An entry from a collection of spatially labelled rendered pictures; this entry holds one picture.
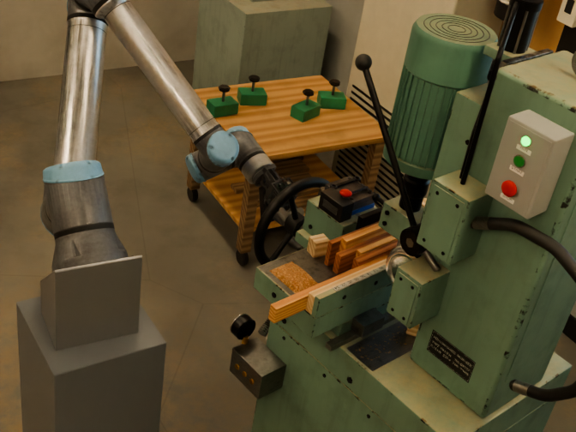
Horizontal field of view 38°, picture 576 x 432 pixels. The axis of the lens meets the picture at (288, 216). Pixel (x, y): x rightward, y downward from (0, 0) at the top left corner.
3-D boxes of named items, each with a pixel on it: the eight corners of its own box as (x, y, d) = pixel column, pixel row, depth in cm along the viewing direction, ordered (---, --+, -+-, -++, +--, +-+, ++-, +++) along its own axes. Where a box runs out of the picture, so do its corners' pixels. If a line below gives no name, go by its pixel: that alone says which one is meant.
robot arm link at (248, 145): (215, 149, 256) (243, 136, 260) (237, 179, 251) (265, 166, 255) (218, 130, 248) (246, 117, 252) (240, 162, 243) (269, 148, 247)
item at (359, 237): (386, 242, 212) (392, 217, 208) (391, 245, 211) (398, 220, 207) (335, 262, 201) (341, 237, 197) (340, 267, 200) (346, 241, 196)
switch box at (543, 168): (503, 184, 158) (529, 108, 149) (547, 211, 152) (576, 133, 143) (483, 193, 155) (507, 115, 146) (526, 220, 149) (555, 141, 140)
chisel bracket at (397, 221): (396, 222, 204) (404, 193, 199) (439, 253, 196) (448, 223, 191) (375, 231, 200) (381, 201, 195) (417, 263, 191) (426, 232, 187)
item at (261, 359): (252, 358, 222) (256, 335, 218) (282, 387, 215) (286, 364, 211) (226, 370, 217) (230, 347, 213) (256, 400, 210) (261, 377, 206)
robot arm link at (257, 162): (237, 177, 250) (262, 169, 256) (246, 189, 248) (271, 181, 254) (247, 157, 244) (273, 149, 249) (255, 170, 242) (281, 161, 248)
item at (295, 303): (448, 238, 217) (452, 225, 215) (454, 242, 216) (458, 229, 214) (267, 318, 182) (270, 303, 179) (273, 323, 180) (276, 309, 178)
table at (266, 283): (398, 200, 241) (403, 182, 237) (481, 257, 223) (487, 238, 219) (227, 265, 205) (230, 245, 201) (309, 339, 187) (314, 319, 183)
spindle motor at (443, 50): (419, 135, 198) (452, 7, 181) (477, 170, 187) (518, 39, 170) (366, 152, 187) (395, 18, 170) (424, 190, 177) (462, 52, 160)
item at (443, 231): (441, 231, 173) (459, 168, 165) (475, 254, 168) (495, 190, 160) (413, 243, 168) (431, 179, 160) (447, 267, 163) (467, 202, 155)
